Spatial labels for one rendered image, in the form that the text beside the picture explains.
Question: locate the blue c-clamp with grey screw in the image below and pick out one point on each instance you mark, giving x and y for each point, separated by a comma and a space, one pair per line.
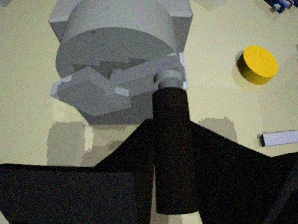
279, 5

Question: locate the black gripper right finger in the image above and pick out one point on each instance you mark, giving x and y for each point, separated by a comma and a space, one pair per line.
236, 185

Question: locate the yellow short cylinder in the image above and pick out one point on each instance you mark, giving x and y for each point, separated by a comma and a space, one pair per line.
257, 65

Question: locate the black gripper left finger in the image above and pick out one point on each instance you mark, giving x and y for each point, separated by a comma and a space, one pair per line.
118, 190

